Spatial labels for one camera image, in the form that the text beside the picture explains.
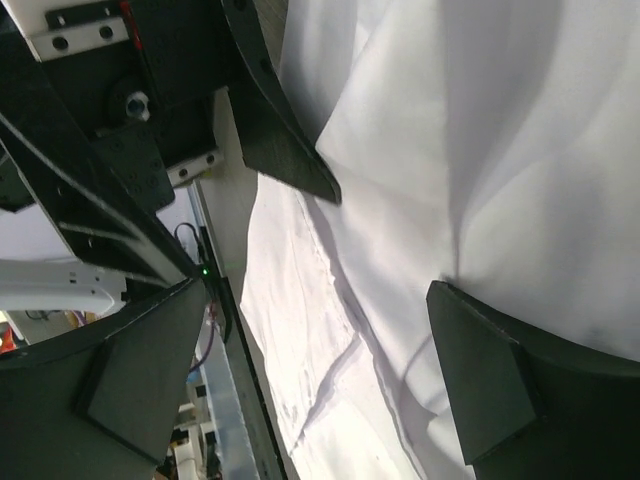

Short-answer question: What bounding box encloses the aluminium rail frame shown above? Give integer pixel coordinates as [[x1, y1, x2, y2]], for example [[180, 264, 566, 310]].
[[187, 180, 260, 479]]

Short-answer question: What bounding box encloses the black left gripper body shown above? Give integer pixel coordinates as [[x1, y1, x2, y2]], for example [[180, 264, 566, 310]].
[[1, 1, 233, 285]]

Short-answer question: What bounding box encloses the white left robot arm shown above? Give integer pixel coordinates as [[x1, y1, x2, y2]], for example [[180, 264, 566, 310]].
[[1, 1, 341, 315]]

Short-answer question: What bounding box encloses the white long sleeve shirt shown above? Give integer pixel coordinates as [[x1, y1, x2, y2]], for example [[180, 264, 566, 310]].
[[241, 1, 639, 479]]

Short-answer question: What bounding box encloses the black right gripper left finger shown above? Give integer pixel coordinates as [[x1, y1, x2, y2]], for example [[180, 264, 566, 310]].
[[1, 279, 208, 480]]

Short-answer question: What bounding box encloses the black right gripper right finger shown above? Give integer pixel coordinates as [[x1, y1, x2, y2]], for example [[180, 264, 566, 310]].
[[426, 281, 639, 479]]

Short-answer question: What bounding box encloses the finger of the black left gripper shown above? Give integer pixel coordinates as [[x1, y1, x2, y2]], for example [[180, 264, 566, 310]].
[[221, 1, 341, 204]]

